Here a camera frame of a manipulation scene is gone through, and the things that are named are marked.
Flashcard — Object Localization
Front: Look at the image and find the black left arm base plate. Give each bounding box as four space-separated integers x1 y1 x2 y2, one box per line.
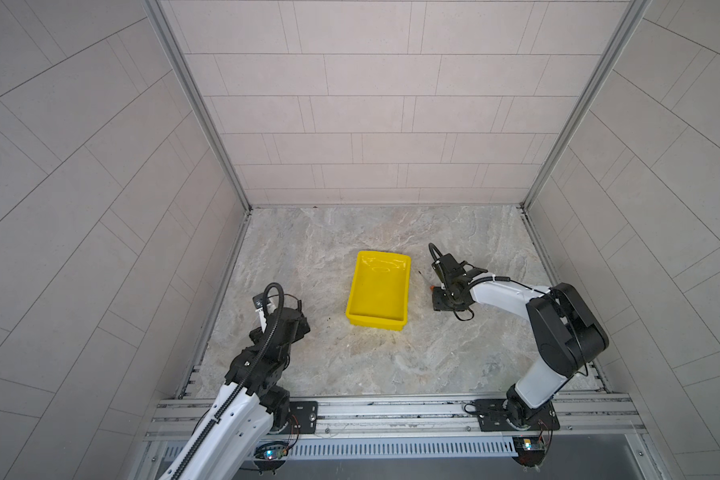
270 401 319 434

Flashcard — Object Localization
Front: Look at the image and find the aluminium corner post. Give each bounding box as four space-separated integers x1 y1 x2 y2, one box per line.
520 0 652 210
142 0 252 212

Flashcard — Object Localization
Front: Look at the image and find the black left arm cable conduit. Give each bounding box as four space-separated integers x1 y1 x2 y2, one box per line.
170 282 286 480

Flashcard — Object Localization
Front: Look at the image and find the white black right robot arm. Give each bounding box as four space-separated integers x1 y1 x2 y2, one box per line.
428 244 609 430

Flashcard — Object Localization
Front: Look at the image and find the left controller circuit board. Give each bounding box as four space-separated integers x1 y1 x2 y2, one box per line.
253 441 291 462

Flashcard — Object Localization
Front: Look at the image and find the red handled screwdriver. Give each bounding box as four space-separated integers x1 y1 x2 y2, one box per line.
418 271 440 294

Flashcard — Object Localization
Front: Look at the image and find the yellow plastic bin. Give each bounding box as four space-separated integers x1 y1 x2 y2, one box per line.
345 250 411 331

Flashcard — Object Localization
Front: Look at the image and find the right controller circuit board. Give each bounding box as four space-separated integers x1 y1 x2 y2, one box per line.
512 436 548 468

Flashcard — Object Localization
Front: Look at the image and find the aluminium corner post right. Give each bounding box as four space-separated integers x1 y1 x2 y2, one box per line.
520 0 652 210

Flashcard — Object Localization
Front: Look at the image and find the controller circuit board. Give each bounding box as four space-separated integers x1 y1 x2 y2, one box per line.
253 441 291 462
512 436 548 468

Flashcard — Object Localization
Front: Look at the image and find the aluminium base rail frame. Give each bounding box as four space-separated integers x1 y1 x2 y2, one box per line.
125 362 667 480

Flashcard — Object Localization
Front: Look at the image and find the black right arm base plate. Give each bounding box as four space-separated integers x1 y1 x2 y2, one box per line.
463 399 560 432

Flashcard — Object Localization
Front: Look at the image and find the aluminium corner post left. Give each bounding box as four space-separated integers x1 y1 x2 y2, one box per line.
142 0 252 212

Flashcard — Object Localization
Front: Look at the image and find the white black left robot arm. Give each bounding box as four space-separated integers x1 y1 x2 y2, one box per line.
162 282 310 479

